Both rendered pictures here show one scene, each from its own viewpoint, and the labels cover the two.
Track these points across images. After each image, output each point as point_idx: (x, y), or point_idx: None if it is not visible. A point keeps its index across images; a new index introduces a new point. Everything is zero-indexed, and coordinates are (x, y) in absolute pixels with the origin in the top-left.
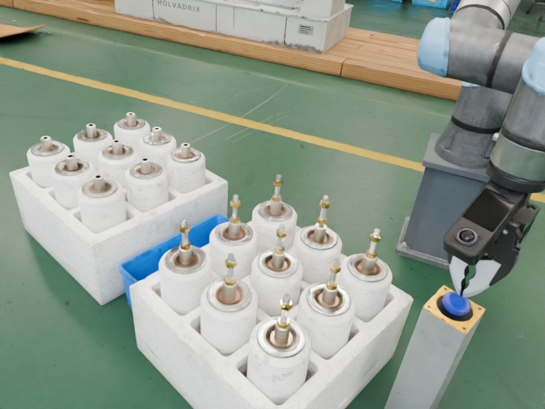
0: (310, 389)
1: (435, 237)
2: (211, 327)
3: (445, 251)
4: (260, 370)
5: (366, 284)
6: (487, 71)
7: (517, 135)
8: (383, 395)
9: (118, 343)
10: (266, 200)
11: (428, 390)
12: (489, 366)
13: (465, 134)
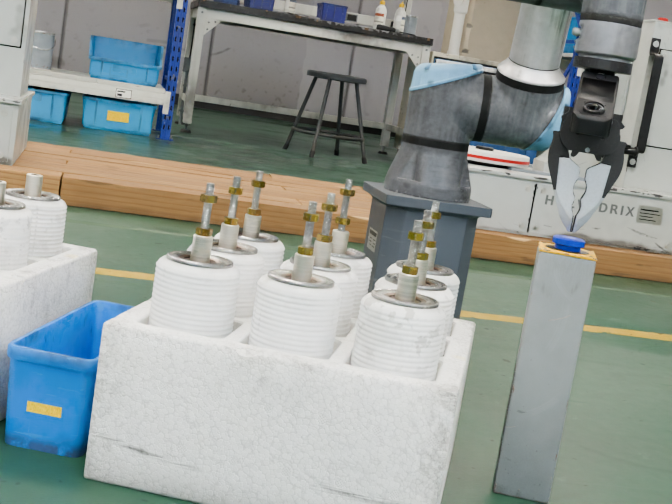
0: (451, 371)
1: None
2: (294, 320)
3: (576, 131)
4: (400, 336)
5: (439, 277)
6: None
7: (605, 12)
8: (475, 474)
9: (43, 478)
10: None
11: (561, 377)
12: (565, 441)
13: (432, 153)
